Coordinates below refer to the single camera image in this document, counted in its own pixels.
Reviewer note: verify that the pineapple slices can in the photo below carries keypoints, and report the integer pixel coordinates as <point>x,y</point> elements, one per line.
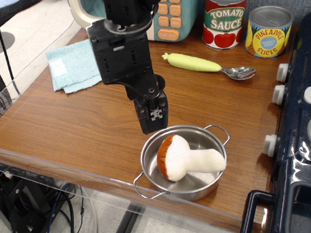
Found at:
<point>268,31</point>

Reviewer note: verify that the spoon with green handle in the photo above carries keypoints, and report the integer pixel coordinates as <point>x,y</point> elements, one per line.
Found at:
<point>202,65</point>

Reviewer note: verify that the toy microwave teal cream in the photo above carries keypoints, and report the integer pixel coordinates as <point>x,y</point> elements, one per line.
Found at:
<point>172,22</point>

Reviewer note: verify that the plush mushroom toy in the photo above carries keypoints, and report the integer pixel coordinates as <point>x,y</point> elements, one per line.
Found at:
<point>175,159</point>

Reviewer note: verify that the light blue folded towel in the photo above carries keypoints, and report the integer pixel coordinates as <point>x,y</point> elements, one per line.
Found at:
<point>73,67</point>

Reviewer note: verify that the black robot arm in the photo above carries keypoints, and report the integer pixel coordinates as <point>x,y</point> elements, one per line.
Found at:
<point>127,12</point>

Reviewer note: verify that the tomato sauce can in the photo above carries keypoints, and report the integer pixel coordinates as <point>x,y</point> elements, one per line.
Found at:
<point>223,21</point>

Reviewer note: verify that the dark blue toy stove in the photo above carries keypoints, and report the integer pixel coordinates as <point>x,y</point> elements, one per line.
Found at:
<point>289,202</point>

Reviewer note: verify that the steel pan with handles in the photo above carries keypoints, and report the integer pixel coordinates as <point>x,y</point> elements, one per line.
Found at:
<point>194,185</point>

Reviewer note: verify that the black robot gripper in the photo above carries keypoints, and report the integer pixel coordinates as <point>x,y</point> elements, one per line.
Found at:
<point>123,58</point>

